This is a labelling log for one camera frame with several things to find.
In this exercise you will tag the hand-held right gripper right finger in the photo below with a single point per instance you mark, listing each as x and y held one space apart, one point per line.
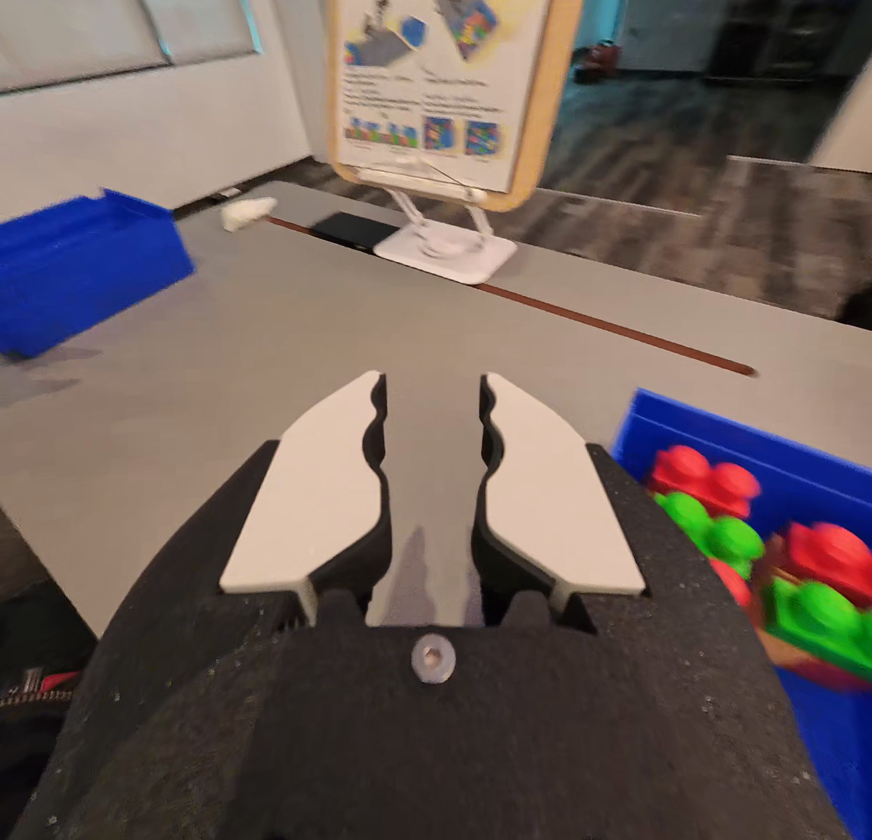
559 506

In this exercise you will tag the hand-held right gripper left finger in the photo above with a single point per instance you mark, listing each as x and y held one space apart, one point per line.
307 506

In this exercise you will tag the blue storage bin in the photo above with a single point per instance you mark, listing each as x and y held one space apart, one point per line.
641 424
82 268

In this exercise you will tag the dark tablet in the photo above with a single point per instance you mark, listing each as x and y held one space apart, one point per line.
352 230

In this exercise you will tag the white cloth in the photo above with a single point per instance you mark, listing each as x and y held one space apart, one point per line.
250 215

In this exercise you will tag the instruction sheet board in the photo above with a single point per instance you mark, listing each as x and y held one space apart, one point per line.
436 77

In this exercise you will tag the glass window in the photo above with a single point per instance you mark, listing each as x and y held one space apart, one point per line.
82 22

